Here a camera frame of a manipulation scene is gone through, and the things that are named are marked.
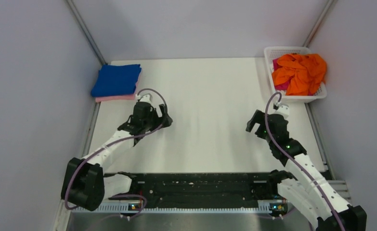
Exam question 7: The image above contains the blue printed t shirt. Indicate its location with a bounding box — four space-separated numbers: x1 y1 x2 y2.
91 64 142 98

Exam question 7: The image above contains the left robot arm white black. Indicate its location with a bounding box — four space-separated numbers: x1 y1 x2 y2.
61 101 173 211

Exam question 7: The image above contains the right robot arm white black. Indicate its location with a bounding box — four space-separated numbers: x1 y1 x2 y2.
246 110 367 231

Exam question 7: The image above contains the magenta garment in basket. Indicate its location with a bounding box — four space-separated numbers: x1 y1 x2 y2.
273 58 289 91

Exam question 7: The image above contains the folded pink t shirt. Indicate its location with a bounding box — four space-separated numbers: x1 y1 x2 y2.
95 82 139 103

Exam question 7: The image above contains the orange t shirt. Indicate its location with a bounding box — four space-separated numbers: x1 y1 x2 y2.
272 53 327 96

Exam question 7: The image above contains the white plastic laundry basket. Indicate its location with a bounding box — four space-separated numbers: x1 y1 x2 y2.
264 46 327 103

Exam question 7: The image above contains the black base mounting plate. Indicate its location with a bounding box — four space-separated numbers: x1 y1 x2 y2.
105 172 299 209

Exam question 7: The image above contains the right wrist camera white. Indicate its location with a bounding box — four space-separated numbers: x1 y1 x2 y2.
273 102 290 118

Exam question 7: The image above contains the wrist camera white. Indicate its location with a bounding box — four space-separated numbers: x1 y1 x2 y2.
136 93 153 104
273 102 290 118

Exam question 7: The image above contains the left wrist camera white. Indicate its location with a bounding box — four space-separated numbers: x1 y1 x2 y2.
136 93 153 104

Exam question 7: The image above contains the aluminium frame rail front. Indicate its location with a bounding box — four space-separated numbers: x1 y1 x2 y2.
60 180 351 214

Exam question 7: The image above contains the right corner frame post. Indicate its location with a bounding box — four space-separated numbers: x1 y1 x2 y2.
302 0 337 47

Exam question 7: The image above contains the corner frame post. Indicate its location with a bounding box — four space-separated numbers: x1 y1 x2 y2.
302 0 337 47
64 0 107 65

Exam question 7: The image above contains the left corner frame post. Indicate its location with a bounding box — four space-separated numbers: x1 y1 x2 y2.
64 0 107 65

